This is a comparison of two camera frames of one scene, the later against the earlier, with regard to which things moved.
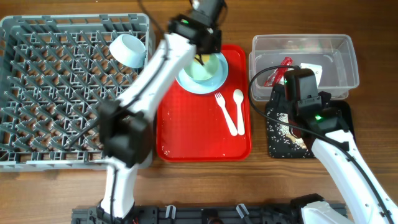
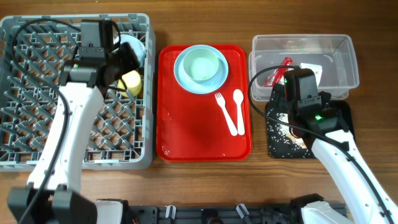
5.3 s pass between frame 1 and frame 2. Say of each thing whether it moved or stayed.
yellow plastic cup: moved
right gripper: stayed
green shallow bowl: stayed
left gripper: moved
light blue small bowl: stayed
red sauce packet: stayed
